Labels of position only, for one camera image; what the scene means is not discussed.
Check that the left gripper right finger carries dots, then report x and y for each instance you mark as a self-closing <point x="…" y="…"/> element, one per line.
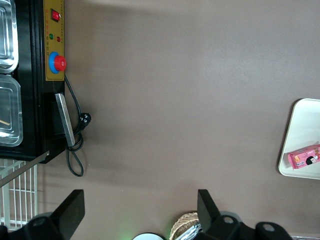
<point x="206" y="210"/>

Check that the stacked aluminium foil trays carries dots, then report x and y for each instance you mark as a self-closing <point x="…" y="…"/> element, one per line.
<point x="191" y="231"/>

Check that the beige plastic tray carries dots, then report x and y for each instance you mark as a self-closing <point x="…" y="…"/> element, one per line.
<point x="302" y="125"/>

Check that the black sealing machine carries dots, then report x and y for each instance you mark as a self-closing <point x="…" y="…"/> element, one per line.
<point x="32" y="100"/>

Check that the steel food tray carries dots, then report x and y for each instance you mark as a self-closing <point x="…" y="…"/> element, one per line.
<point x="10" y="105"/>
<point x="6" y="37"/>

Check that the grey metal strip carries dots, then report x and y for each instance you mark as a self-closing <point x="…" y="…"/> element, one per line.
<point x="25" y="166"/>

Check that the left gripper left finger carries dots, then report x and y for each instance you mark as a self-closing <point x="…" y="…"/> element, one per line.
<point x="72" y="210"/>

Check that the light wicker basket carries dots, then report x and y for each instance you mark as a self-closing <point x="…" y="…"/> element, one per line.
<point x="183" y="220"/>

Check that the red emergency stop button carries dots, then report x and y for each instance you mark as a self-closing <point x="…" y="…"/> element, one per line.
<point x="59" y="63"/>

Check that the yellow control panel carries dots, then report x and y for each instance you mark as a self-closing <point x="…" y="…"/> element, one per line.
<point x="53" y="47"/>

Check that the pink snack pack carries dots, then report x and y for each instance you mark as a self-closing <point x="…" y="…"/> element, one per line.
<point x="303" y="157"/>

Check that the red rocker switch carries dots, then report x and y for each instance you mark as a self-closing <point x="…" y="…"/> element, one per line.
<point x="55" y="15"/>

